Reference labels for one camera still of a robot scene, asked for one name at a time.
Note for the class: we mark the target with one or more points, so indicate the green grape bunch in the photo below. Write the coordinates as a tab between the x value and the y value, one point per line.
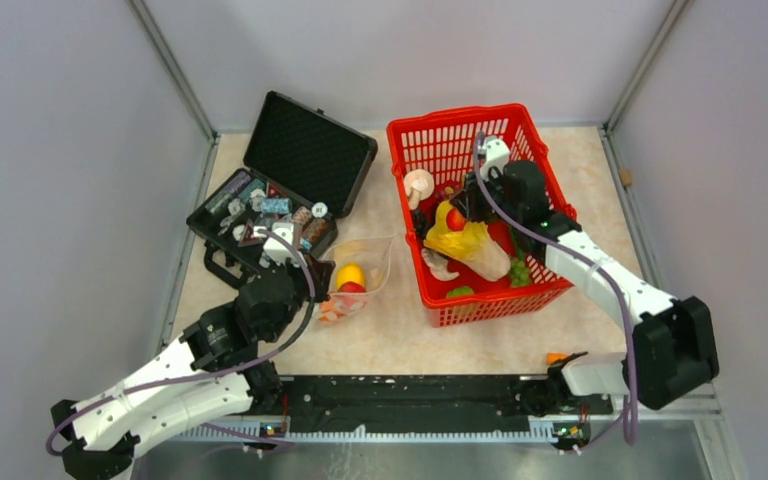
519	274

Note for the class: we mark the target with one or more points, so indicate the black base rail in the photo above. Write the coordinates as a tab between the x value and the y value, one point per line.
423	407

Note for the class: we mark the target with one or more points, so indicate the white mushroom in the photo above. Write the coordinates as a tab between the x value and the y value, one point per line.
438	265
418	185

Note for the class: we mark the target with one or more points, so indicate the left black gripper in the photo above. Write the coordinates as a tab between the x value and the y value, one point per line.
322	270

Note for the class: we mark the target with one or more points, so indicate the orange handled tool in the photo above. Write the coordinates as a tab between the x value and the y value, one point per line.
554	358

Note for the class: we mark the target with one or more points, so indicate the yellow lemon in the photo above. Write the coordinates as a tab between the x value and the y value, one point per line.
350	272

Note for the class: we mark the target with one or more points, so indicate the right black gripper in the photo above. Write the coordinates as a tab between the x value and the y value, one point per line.
468	199

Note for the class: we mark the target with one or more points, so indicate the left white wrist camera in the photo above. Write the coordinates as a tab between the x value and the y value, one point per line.
282	242

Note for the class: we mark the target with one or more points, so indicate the green lime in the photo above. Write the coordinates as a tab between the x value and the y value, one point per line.
460	291

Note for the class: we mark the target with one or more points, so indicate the black poker chip case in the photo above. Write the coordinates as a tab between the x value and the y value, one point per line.
300	166

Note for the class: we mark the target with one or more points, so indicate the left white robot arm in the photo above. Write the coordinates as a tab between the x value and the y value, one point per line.
219	365

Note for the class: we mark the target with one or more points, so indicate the orange fruit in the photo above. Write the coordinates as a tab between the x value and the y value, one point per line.
339	307

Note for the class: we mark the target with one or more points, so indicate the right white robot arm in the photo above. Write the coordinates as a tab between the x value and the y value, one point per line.
670	342

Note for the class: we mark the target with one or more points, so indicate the napa cabbage toy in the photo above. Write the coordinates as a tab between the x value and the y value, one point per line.
474	247

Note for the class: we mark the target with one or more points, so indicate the clear zip top bag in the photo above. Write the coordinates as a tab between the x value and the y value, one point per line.
373	254

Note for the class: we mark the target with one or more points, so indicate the red plastic basket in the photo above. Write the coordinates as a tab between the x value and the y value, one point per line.
445	143

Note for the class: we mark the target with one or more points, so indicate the red tomato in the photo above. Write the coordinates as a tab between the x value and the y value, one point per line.
455	221
351	287

